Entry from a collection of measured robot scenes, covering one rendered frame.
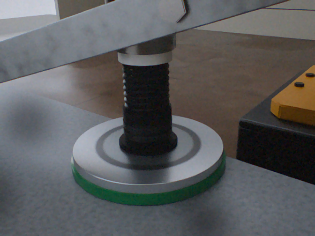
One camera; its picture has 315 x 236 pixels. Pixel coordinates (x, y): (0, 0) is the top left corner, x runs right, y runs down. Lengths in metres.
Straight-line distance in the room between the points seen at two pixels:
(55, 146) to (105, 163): 0.14
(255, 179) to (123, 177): 0.17
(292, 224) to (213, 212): 0.08
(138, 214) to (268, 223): 0.14
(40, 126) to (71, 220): 0.28
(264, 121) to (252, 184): 0.46
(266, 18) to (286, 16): 0.36
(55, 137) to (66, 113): 0.11
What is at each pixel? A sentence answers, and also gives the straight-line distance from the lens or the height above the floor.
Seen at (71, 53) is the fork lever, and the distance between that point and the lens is 0.41.
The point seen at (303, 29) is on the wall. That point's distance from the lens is 6.61.
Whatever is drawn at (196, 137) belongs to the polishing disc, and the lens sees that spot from 0.49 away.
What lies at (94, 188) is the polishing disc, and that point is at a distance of 0.42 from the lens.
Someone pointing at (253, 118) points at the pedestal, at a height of 0.74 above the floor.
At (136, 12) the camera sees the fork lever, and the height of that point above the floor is 1.05.
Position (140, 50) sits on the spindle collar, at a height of 1.01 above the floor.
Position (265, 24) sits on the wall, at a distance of 6.84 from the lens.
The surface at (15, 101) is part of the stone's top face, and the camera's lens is 0.79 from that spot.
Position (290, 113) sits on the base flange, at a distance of 0.90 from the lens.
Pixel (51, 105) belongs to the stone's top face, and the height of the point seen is 0.84.
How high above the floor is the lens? 1.09
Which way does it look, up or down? 23 degrees down
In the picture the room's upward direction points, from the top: 1 degrees counter-clockwise
